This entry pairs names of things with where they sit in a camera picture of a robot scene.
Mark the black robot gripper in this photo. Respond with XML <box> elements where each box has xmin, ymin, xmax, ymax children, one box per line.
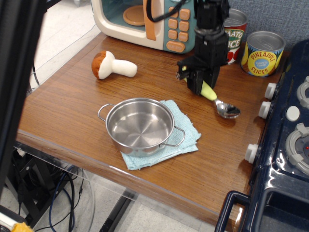
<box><xmin>177</xmin><ymin>28</ymin><xmax>229</xmax><ymax>95</ymax></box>

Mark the yellow handled metal spoon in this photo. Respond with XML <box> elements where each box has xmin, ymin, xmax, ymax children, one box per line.
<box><xmin>177</xmin><ymin>65</ymin><xmax>240</xmax><ymax>119</ymax></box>

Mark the stainless steel pot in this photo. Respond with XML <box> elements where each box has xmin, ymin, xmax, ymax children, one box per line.
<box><xmin>98</xmin><ymin>98</ymin><xmax>181</xmax><ymax>157</ymax></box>

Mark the tomato sauce can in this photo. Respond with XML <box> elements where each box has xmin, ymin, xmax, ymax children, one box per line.
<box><xmin>224</xmin><ymin>9</ymin><xmax>248</xmax><ymax>64</ymax></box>

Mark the toy microwave teal cream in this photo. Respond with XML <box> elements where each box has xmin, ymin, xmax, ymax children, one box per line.
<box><xmin>91</xmin><ymin>0</ymin><xmax>196</xmax><ymax>54</ymax></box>

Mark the pineapple slices can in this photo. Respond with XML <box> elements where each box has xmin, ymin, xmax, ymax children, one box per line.
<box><xmin>241</xmin><ymin>31</ymin><xmax>286</xmax><ymax>77</ymax></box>

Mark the light blue cloth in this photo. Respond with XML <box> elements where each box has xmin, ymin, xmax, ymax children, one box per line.
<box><xmin>122</xmin><ymin>100</ymin><xmax>201</xmax><ymax>170</ymax></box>

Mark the plush mushroom toy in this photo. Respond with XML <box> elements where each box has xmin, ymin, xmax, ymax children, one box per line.
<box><xmin>91</xmin><ymin>51</ymin><xmax>138</xmax><ymax>80</ymax></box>

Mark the dark blue toy stove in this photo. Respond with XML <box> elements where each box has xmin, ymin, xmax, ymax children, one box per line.
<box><xmin>215</xmin><ymin>40</ymin><xmax>309</xmax><ymax>232</ymax></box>

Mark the black table leg frame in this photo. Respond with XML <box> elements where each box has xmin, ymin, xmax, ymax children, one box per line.
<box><xmin>99</xmin><ymin>188</ymin><xmax>138</xmax><ymax>232</ymax></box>

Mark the black cable under table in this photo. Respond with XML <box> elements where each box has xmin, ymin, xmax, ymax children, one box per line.
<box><xmin>33</xmin><ymin>170</ymin><xmax>85</xmax><ymax>232</ymax></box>

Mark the blue cable under table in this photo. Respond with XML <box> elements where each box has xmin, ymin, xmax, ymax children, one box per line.
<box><xmin>48</xmin><ymin>171</ymin><xmax>75</xmax><ymax>230</ymax></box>

